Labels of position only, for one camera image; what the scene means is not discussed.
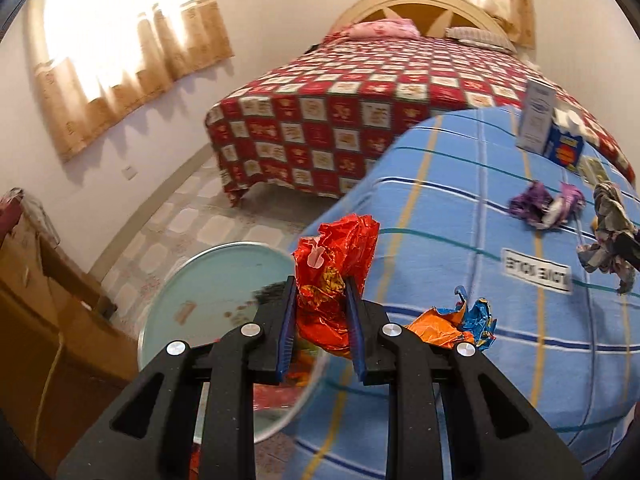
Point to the orange and blue foil wrapper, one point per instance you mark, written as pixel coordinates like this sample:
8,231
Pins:
435,327

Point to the white carton box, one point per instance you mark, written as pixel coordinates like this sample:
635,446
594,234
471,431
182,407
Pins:
535,115

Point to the purple crumpled wrapper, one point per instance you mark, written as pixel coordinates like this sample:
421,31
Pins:
530,202

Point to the large beige patterned curtain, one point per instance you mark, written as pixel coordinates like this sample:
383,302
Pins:
130,95

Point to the wooden cabinet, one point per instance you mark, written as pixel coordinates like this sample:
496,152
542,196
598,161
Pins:
30,310

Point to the grey green packet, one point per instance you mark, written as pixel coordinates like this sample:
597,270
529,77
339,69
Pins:
595,170

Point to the teal round bin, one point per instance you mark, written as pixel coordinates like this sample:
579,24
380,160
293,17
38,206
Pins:
210,280

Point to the red checkered bed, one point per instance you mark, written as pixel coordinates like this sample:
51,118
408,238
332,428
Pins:
350,100

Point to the grey crumpled wrapper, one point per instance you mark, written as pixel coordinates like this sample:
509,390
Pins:
607,230

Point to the white wall socket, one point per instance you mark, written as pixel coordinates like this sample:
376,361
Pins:
130,172

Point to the red foil wrapper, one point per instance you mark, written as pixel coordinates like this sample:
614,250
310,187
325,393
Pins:
325,270

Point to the small beige patterned curtain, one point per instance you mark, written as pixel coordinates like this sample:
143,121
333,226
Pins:
520,10

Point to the pink pillow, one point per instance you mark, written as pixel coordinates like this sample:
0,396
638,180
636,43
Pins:
382,29

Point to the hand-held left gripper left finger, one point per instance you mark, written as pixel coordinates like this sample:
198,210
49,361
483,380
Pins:
288,332

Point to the purple and white wrapper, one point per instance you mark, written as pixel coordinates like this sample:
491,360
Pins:
565,202

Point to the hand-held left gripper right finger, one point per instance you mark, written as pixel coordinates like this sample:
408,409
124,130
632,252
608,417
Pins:
354,332

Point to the cream wooden headboard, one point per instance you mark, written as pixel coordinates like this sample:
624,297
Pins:
415,2

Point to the striped pillow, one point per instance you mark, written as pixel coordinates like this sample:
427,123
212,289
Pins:
480,37

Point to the maroon cloth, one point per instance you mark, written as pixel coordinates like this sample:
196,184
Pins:
9,215

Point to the blue plaid blanket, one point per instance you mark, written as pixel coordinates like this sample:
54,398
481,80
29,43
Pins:
450,200

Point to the blue carton box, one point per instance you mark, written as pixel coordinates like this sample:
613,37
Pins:
565,147

